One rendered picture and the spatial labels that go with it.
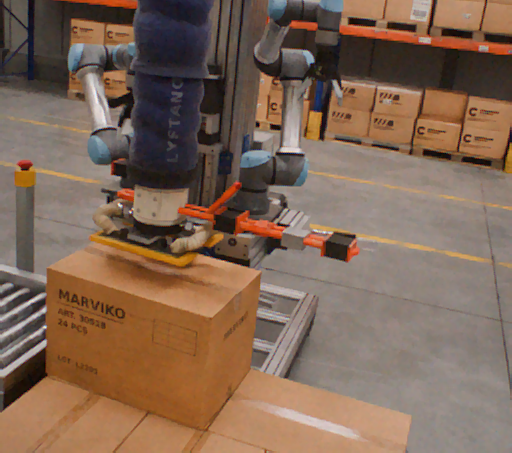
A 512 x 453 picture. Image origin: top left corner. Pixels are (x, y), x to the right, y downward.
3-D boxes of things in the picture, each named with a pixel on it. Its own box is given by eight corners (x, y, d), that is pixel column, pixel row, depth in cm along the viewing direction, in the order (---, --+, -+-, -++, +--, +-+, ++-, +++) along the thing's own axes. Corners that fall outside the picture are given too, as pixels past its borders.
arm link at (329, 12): (340, -4, 209) (348, -3, 201) (335, 31, 212) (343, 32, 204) (317, -6, 208) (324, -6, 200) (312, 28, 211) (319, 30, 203)
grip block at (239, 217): (210, 230, 196) (212, 212, 194) (224, 221, 205) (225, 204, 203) (235, 236, 193) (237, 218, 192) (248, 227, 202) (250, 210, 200)
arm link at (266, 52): (245, 53, 256) (271, -15, 209) (272, 55, 258) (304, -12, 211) (245, 79, 253) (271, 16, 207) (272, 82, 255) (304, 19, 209)
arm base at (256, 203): (238, 200, 264) (240, 177, 261) (273, 207, 260) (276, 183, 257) (226, 210, 250) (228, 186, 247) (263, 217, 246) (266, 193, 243)
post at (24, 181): (15, 365, 313) (13, 170, 283) (24, 358, 320) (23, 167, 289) (27, 368, 311) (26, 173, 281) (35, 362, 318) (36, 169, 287)
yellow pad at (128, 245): (88, 241, 203) (88, 226, 202) (106, 232, 212) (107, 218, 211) (182, 267, 192) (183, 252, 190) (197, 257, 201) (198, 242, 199)
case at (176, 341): (45, 373, 218) (45, 266, 206) (112, 325, 254) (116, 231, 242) (201, 431, 198) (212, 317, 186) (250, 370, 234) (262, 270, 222)
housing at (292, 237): (279, 246, 190) (281, 231, 189) (287, 239, 196) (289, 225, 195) (302, 251, 188) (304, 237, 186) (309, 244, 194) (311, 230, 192)
